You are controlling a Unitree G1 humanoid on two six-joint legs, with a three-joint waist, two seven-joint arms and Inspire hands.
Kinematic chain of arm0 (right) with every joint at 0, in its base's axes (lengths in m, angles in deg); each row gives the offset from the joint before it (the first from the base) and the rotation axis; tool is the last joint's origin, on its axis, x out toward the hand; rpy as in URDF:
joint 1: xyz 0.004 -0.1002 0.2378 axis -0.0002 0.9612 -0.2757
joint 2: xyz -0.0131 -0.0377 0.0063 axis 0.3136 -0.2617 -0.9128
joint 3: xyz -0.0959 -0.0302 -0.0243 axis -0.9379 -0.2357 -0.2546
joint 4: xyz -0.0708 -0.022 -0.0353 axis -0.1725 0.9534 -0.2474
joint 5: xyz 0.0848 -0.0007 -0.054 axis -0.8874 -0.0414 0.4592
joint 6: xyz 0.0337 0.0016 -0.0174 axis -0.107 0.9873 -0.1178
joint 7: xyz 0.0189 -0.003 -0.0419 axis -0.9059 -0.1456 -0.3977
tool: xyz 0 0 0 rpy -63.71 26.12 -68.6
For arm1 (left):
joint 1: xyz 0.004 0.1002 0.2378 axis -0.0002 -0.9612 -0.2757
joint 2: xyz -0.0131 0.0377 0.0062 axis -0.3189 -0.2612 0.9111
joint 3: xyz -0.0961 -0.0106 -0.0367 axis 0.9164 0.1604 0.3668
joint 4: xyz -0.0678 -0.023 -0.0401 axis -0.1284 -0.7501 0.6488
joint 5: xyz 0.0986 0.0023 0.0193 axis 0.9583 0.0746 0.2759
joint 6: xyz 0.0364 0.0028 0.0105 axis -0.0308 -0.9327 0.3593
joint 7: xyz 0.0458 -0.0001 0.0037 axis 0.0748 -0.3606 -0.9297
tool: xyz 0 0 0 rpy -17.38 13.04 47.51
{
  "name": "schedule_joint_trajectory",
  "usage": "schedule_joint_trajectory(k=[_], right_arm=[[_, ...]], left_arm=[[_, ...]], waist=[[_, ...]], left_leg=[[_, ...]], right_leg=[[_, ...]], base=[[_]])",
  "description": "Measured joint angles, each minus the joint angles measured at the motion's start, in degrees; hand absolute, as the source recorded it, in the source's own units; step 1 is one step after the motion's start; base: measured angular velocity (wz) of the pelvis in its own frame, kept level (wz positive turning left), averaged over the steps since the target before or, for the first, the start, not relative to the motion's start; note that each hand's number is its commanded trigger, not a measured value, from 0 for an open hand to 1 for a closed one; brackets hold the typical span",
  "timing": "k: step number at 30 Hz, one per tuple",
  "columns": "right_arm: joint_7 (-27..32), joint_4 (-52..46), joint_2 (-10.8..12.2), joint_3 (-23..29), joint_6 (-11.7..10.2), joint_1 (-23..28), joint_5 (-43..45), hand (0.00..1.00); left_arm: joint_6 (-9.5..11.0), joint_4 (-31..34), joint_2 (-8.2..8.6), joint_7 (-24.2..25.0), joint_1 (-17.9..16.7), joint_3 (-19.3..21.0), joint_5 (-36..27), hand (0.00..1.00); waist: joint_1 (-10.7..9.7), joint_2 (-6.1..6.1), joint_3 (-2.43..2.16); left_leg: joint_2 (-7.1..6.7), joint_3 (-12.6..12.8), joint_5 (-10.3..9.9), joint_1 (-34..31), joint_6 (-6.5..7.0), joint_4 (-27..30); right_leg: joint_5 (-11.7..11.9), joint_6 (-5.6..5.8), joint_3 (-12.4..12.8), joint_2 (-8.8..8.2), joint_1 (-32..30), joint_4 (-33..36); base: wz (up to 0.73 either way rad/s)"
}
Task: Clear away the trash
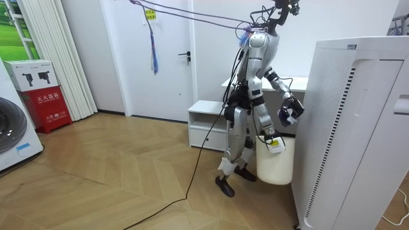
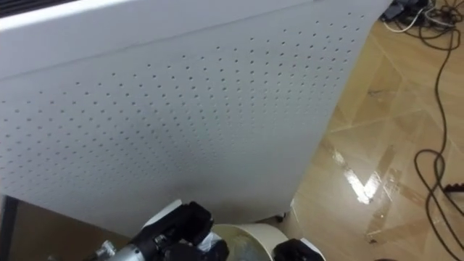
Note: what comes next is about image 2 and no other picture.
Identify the white perforated cabinet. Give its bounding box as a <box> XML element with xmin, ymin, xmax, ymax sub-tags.
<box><xmin>0</xmin><ymin>0</ymin><xmax>394</xmax><ymax>239</ymax></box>

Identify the white floor cable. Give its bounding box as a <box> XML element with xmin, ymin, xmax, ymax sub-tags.
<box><xmin>382</xmin><ymin>4</ymin><xmax>454</xmax><ymax>34</ymax></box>

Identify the white round waste bin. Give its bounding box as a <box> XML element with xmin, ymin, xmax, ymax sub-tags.
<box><xmin>211</xmin><ymin>222</ymin><xmax>289</xmax><ymax>261</ymax></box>

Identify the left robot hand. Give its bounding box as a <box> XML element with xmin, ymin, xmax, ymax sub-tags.
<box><xmin>129</xmin><ymin>199</ymin><xmax>230</xmax><ymax>261</ymax></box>

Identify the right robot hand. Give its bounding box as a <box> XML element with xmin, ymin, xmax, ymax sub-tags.
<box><xmin>272</xmin><ymin>237</ymin><xmax>326</xmax><ymax>261</ymax></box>

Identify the dark power adapter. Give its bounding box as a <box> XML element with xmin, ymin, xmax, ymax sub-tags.
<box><xmin>379</xmin><ymin>0</ymin><xmax>429</xmax><ymax>22</ymax></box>

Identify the black furniture leg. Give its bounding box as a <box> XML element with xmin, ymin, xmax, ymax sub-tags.
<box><xmin>0</xmin><ymin>194</ymin><xmax>20</xmax><ymax>261</ymax></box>

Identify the black floor cable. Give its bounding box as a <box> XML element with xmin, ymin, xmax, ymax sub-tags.
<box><xmin>394</xmin><ymin>0</ymin><xmax>464</xmax><ymax>261</ymax></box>

